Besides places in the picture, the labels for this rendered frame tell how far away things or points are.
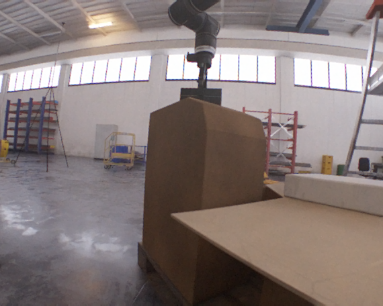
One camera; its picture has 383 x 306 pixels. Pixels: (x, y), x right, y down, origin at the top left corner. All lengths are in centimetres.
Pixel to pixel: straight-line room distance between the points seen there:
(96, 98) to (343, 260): 1285
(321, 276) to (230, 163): 50
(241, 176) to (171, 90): 1024
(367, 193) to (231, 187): 39
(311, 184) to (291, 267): 40
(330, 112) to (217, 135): 1118
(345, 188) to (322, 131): 1073
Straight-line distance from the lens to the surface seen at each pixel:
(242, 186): 71
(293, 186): 63
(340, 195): 58
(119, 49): 1244
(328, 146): 1137
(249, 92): 1051
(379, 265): 30
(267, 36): 1134
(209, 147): 59
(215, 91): 86
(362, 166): 936
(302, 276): 22
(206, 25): 104
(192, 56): 98
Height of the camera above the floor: 68
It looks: 1 degrees down
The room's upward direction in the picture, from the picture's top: 4 degrees clockwise
